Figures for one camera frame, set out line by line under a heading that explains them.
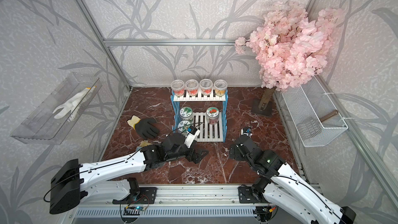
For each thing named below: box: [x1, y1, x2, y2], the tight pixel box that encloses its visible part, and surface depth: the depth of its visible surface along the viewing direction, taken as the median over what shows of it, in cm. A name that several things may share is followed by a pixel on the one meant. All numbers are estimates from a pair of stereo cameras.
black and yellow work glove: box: [126, 115, 160, 140], surface depth 98 cm
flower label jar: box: [177, 120, 192, 135], surface depth 88 cm
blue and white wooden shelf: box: [170, 89, 229, 143], surface depth 93 cm
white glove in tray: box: [52, 86, 97, 122], surface depth 68 cm
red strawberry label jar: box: [205, 106, 220, 125], surface depth 96 cm
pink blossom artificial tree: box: [234, 1, 346, 117], surface depth 68 cm
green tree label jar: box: [179, 106, 194, 122], surface depth 95 cm
